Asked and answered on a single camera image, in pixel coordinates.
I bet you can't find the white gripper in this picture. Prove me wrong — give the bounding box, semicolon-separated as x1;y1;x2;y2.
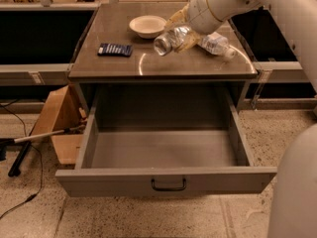
164;0;222;53

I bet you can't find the silver blue redbull can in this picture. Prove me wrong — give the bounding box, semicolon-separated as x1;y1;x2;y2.
154;26;190;57

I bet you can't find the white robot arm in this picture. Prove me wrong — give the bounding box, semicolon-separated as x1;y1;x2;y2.
167;0;317;238

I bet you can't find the open grey top drawer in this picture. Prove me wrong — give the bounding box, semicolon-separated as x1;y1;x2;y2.
56;84;276;196

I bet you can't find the clear plastic water bottle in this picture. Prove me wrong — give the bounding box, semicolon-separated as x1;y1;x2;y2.
198;32;236;60

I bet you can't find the white paper bowl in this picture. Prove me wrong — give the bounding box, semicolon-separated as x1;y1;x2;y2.
129;15;166;39

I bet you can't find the grey metal cabinet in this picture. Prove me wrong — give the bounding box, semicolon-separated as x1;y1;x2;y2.
68;1;259;117

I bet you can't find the dark blue snack packet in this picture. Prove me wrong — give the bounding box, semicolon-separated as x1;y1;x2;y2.
97;43;133;58

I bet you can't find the brown cardboard box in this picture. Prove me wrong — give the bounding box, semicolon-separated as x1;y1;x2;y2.
32;85;87;165

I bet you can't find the white black pole tool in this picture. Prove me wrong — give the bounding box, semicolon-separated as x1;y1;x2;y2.
0;125;85;177

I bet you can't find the black floor cable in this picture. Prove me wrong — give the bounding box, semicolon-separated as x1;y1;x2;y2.
0;99;44;220

